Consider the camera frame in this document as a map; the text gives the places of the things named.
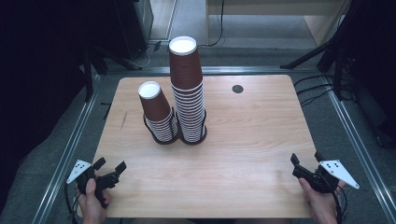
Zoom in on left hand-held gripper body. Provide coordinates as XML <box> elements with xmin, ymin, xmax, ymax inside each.
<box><xmin>65</xmin><ymin>159</ymin><xmax>121</xmax><ymax>209</ymax></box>

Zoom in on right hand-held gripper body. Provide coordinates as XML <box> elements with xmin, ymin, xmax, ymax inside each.
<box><xmin>291</xmin><ymin>160</ymin><xmax>361</xmax><ymax>195</ymax></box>

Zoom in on black wire cup holder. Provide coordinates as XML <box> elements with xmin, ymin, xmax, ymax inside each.
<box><xmin>142</xmin><ymin>106</ymin><xmax>208</xmax><ymax>147</ymax></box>

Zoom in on tall stack of brown cups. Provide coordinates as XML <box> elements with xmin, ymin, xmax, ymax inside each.
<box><xmin>171</xmin><ymin>81</ymin><xmax>207</xmax><ymax>144</ymax></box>

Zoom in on person's left hand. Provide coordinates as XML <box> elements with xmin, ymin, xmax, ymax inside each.
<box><xmin>76</xmin><ymin>178</ymin><xmax>112</xmax><ymax>224</ymax></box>

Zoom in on person's right hand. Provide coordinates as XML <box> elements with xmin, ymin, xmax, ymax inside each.
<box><xmin>298</xmin><ymin>178</ymin><xmax>347</xmax><ymax>224</ymax></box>

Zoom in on black tape strip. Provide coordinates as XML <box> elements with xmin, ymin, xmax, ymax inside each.
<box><xmin>100</xmin><ymin>102</ymin><xmax>113</xmax><ymax>120</ymax></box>

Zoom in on short stack of brown cups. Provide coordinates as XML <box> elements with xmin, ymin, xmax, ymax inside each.
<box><xmin>137</xmin><ymin>80</ymin><xmax>178</xmax><ymax>144</ymax></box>

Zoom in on black metal stand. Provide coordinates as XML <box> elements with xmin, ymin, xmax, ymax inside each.
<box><xmin>81</xmin><ymin>46</ymin><xmax>109</xmax><ymax>103</ymax></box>

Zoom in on black tripod stand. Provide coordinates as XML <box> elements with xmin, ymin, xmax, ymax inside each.
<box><xmin>279</xmin><ymin>0</ymin><xmax>396</xmax><ymax>102</ymax></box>

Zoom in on light wooden furniture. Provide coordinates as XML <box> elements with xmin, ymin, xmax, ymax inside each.
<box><xmin>205</xmin><ymin>0</ymin><xmax>353</xmax><ymax>47</ymax></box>

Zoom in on dark computer cabinet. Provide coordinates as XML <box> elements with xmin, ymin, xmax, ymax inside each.
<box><xmin>114</xmin><ymin>0</ymin><xmax>154</xmax><ymax>61</ymax></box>

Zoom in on aluminium frame rail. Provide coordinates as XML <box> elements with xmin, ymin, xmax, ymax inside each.
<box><xmin>321</xmin><ymin>74</ymin><xmax>396</xmax><ymax>223</ymax></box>
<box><xmin>31</xmin><ymin>74</ymin><xmax>102</xmax><ymax>224</ymax></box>
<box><xmin>104</xmin><ymin>64</ymin><xmax>326</xmax><ymax>77</ymax></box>

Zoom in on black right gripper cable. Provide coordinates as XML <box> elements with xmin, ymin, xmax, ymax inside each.
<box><xmin>329</xmin><ymin>186</ymin><xmax>348</xmax><ymax>224</ymax></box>

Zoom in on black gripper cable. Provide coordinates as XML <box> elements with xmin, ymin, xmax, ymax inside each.
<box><xmin>64</xmin><ymin>182</ymin><xmax>82</xmax><ymax>224</ymax></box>
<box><xmin>329</xmin><ymin>186</ymin><xmax>348</xmax><ymax>224</ymax></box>

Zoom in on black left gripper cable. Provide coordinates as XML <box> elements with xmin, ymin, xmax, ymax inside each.
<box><xmin>64</xmin><ymin>182</ymin><xmax>82</xmax><ymax>224</ymax></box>

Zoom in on black floor cables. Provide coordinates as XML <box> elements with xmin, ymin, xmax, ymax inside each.
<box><xmin>292</xmin><ymin>74</ymin><xmax>356</xmax><ymax>107</ymax></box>

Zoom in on white floor cable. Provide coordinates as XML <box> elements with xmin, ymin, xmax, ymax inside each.
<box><xmin>129</xmin><ymin>42</ymin><xmax>157</xmax><ymax>69</ymax></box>

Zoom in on black hanging cable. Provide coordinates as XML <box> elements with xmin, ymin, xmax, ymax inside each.
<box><xmin>199</xmin><ymin>0</ymin><xmax>226</xmax><ymax>49</ymax></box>

